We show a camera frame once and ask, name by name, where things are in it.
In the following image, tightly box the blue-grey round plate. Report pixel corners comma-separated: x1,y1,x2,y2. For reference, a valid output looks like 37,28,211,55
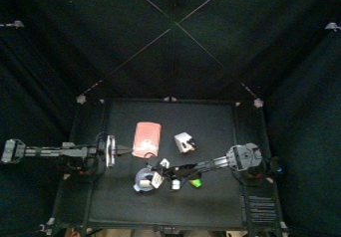
134,167,163,193

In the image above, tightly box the salmon pink rectangular tray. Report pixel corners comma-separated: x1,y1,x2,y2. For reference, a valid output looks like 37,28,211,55
131,121,163,158

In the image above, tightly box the white toy sushi box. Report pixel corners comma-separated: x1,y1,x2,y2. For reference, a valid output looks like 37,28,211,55
172,131,197,154

